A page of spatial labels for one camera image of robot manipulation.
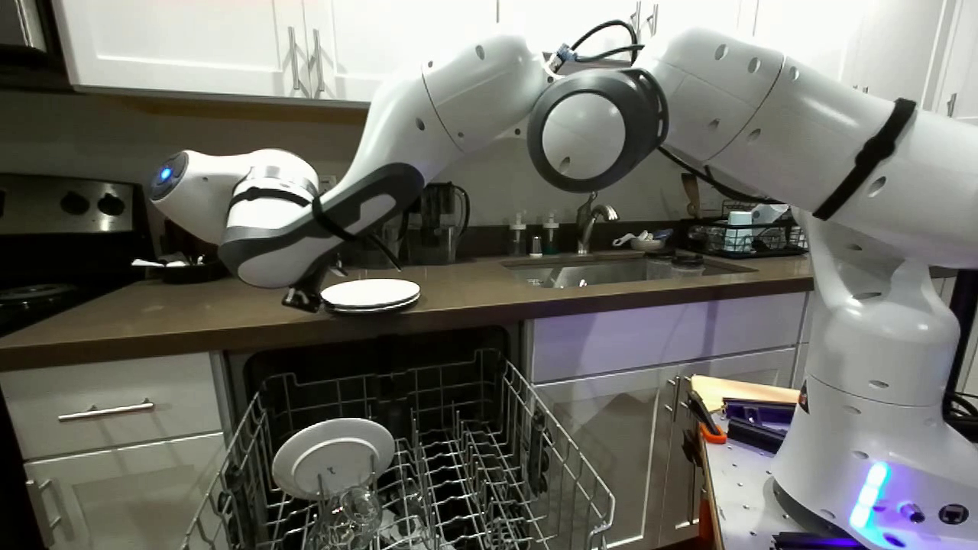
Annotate white cabinet door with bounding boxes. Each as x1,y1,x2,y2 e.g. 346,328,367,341
20,432,236,550

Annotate black pan with white paper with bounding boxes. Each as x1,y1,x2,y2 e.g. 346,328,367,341
128,250,229,287

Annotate silver wire dishwasher rack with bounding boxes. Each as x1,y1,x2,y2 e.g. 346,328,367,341
180,345,621,550

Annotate orange handled tool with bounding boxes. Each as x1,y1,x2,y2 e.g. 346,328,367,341
681,381,732,450

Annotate white sink cabinet doors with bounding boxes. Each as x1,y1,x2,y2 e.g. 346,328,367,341
531,345,806,550

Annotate steel kitchen sink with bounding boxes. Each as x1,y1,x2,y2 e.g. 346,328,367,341
501,250,758,292

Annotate small soap bottle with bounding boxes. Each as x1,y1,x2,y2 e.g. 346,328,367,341
506,210,531,256
542,210,564,256

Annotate chrome faucet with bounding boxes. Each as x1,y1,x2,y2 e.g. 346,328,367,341
570,195,621,256

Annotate dark range hood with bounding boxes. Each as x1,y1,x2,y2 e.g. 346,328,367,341
0,0,54,68

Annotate white wall cabinets with handles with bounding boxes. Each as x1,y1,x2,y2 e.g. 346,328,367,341
48,0,501,116

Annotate white drawer with bar handle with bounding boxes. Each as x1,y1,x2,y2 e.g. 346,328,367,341
0,351,227,465

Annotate white cup in rack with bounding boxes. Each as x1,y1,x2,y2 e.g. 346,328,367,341
270,415,398,503

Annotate wooden utensil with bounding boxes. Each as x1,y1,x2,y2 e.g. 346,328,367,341
679,173,705,224

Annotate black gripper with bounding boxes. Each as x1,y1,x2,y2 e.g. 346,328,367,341
281,247,346,316

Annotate white sink drawer front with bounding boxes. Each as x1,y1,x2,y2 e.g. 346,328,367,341
521,290,816,386

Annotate clear drinking glass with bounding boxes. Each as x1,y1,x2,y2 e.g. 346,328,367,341
309,487,408,550

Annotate black coffee maker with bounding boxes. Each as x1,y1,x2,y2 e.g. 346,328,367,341
400,179,475,266

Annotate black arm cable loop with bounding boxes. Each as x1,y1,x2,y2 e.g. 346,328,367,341
548,16,648,75

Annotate black clamp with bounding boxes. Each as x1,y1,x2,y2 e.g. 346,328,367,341
719,394,802,454

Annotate black dish drying rack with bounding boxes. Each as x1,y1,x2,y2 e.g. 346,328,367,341
701,199,811,256

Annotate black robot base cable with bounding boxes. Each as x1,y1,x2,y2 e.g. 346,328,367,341
942,271,978,442

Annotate robot mounting table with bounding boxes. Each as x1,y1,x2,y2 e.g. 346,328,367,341
698,407,978,550

